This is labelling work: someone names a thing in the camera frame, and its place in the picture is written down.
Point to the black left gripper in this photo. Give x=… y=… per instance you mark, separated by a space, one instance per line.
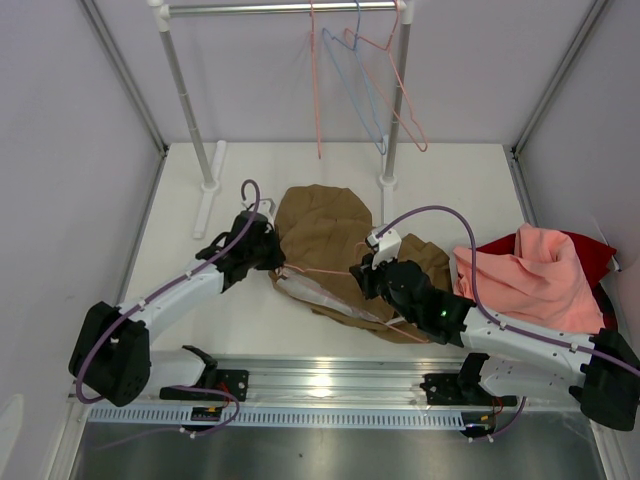
x=277 y=257

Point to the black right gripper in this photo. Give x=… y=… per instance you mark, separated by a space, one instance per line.
x=366 y=274

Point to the pink wire hanger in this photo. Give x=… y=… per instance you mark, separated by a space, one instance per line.
x=315 y=90
x=396 y=49
x=316 y=273

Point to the tan brown skirt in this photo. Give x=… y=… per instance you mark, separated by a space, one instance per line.
x=319 y=212

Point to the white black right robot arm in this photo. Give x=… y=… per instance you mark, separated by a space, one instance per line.
x=600 y=371

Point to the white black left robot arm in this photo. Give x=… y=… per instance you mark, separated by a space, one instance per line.
x=113 y=360

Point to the pink garment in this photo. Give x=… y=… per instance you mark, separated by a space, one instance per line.
x=542 y=282

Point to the red garment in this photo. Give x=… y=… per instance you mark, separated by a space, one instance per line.
x=595 y=250

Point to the white laundry basket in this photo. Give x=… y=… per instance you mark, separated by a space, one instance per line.
x=615 y=320

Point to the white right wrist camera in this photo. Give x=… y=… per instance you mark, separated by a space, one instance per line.
x=385 y=244

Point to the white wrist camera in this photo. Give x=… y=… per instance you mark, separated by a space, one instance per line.
x=265 y=207
x=385 y=244

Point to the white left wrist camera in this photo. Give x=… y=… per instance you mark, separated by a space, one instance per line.
x=265 y=207

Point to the aluminium mounting rail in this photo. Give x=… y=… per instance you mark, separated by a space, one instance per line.
x=318 y=382

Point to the blue wire hanger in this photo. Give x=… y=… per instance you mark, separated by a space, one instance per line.
x=345 y=57

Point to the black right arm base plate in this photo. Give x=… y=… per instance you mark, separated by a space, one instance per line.
x=444 y=389

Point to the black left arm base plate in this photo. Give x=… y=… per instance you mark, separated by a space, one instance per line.
x=234 y=382

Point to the grey slotted cable duct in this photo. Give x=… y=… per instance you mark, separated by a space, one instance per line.
x=281 y=417

